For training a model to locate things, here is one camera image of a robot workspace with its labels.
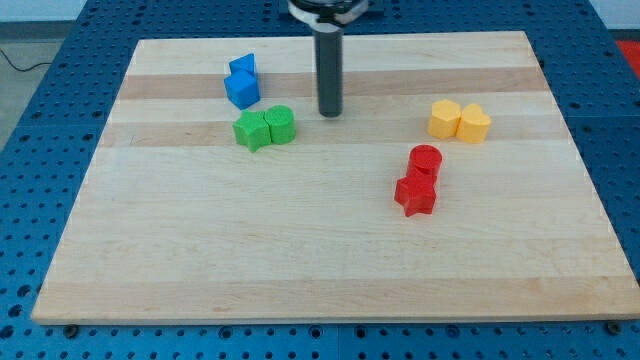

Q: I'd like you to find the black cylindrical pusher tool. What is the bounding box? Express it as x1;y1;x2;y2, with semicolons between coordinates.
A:
313;27;343;118

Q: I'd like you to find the green star block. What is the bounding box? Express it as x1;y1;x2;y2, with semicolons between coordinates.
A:
233;111;272;152

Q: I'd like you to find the blue triangle block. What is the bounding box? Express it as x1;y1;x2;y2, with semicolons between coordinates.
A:
229;53;256;77

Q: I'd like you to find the robot arm flange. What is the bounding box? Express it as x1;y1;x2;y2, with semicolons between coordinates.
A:
287;0;369;27

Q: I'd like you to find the black cable on floor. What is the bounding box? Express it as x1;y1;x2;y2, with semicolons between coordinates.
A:
0;48;54;73

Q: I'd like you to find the yellow hexagon block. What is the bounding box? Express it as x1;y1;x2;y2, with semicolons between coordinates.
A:
427;99;461;139

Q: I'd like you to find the wooden board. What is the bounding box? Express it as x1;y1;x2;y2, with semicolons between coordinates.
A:
31;31;639;325

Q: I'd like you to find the red star block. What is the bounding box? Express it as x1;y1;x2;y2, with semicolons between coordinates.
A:
394;175;437;217

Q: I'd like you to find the yellow heart block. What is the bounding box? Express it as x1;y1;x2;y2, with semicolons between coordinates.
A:
456;103;492;144

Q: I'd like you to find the red circle block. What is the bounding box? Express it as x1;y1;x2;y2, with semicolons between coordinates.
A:
406;144;443;181

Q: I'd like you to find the green circle block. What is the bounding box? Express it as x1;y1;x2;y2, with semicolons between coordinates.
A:
264;105;296;144

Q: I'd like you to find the blue cube block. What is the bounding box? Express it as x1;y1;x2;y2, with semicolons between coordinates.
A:
224;70;261;110

